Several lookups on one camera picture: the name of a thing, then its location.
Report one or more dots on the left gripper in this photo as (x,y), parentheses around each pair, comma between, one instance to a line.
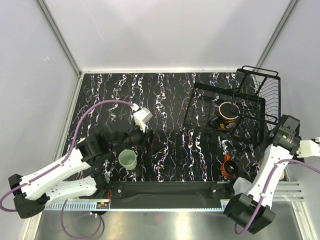
(147,147)

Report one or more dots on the black skull mug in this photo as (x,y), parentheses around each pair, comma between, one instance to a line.
(224,117)

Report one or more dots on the orange black mug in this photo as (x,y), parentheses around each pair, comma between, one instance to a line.
(229,167)

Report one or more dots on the beige printed mug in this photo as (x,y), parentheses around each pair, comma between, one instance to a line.
(260,162)

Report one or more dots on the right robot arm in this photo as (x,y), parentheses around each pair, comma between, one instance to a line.
(250,207)

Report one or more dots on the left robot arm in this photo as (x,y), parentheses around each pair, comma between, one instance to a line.
(78,174)

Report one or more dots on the green cup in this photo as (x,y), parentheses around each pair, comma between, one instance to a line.
(128,159)

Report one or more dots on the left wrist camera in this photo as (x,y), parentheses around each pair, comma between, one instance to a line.
(141,116)

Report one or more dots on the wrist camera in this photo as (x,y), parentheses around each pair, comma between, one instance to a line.
(309,148)
(141,116)

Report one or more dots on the slotted cable duct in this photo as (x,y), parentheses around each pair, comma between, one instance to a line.
(118,205)

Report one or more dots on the black wire dish rack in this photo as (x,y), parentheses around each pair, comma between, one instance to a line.
(241,106)

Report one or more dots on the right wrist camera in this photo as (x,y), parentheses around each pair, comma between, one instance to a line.
(309,148)

